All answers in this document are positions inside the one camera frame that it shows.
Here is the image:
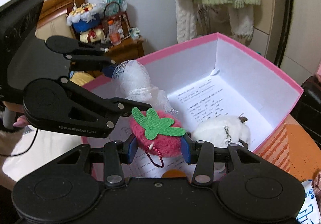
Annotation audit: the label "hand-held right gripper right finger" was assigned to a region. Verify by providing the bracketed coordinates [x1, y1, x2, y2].
[181, 136, 261, 185]

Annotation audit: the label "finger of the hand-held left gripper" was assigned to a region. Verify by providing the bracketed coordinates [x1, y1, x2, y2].
[45, 35, 117, 77]
[60, 76, 152, 129]

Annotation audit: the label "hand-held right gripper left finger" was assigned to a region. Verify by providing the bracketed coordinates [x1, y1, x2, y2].
[56, 136, 138, 188]

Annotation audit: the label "red strawberry plush toy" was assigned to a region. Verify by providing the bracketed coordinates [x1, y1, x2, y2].
[129, 107, 186, 168]

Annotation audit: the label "white mesh bath pouf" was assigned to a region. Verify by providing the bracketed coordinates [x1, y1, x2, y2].
[112, 59, 178, 115]

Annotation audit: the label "orange plush ball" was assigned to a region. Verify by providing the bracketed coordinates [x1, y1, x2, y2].
[162, 169, 187, 178]

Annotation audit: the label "white sheep plush toy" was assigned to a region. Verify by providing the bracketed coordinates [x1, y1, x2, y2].
[192, 115, 252, 173]

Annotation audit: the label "pink cardboard box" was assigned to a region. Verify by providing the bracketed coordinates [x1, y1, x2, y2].
[81, 33, 304, 182]

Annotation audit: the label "blue and white tissue pack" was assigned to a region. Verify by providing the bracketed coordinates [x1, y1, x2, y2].
[296, 180, 321, 224]

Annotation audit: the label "person's left hand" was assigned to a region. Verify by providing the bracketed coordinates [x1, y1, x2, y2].
[12, 116, 28, 128]

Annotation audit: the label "orange drink bottle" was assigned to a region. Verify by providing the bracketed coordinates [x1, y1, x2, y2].
[108, 20, 122, 45]

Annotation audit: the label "cream and red plush toy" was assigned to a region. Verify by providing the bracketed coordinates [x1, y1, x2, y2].
[80, 29, 106, 44]

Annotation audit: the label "brown woven basket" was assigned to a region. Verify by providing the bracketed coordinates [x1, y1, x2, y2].
[102, 2, 131, 39]

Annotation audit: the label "printed paper sheet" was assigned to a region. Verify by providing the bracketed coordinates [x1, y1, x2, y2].
[120, 76, 274, 179]

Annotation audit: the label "blue flower bouquet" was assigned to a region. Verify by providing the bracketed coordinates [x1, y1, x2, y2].
[66, 3, 103, 34]

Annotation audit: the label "wooden nightstand with clutter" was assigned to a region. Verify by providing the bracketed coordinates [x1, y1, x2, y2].
[35, 0, 87, 41]

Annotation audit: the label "white cloth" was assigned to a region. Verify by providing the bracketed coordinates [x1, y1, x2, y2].
[0, 124, 86, 189]

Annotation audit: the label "white fluffy pajama pants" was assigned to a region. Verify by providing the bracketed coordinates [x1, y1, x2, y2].
[174, 0, 255, 44]

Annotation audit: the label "black suitcase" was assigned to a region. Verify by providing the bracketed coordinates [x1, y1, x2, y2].
[291, 76, 321, 149]

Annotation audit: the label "black clothes rack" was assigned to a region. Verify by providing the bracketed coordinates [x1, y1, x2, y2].
[273, 0, 294, 67]

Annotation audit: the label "beige tall cabinet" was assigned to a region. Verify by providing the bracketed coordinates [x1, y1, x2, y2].
[253, 0, 321, 81]

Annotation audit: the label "black cable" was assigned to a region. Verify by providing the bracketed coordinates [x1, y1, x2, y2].
[0, 128, 40, 157]

